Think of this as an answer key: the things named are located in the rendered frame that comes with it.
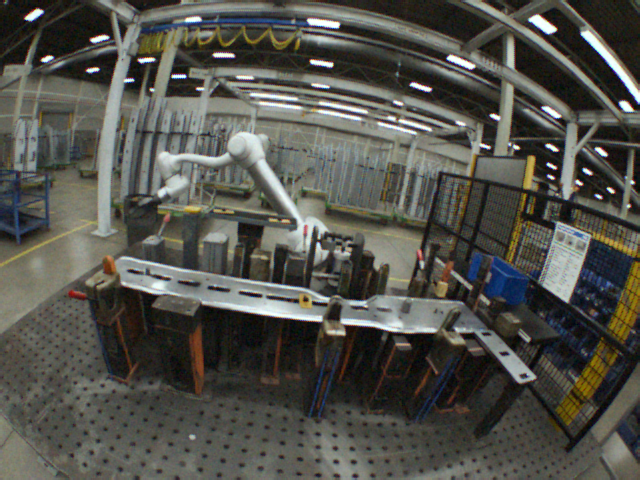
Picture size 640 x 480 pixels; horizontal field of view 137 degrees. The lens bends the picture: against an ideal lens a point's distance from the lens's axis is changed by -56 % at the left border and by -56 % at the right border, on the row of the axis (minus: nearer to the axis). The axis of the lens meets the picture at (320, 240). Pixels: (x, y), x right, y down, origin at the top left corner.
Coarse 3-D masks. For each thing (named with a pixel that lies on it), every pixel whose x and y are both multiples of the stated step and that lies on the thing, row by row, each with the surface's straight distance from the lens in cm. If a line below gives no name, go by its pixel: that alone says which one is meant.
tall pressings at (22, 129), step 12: (24, 120) 938; (36, 120) 959; (12, 132) 963; (24, 132) 935; (36, 132) 957; (12, 144) 938; (24, 144) 934; (36, 144) 956; (24, 156) 959; (36, 156) 959; (12, 168) 935; (24, 168) 957; (24, 180) 959
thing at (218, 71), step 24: (216, 72) 760; (240, 72) 737; (264, 72) 722; (288, 72) 712; (240, 96) 1020; (384, 96) 711; (408, 96) 723; (336, 120) 1233; (408, 120) 923; (456, 120) 768
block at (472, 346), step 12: (468, 348) 94; (480, 348) 97; (468, 360) 93; (480, 360) 96; (456, 372) 98; (468, 372) 97; (456, 384) 100; (444, 396) 104; (456, 396) 105; (444, 408) 108
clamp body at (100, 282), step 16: (96, 288) 82; (112, 288) 83; (96, 304) 84; (112, 304) 85; (96, 320) 87; (112, 320) 86; (112, 336) 89; (128, 336) 97; (112, 352) 93; (128, 352) 98; (112, 368) 99; (128, 368) 100
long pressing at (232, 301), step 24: (120, 264) 106; (144, 264) 104; (144, 288) 89; (168, 288) 88; (192, 288) 88; (240, 288) 90; (264, 288) 91; (288, 288) 94; (264, 312) 79; (288, 312) 80; (312, 312) 82; (360, 312) 88; (384, 312) 92; (432, 312) 103
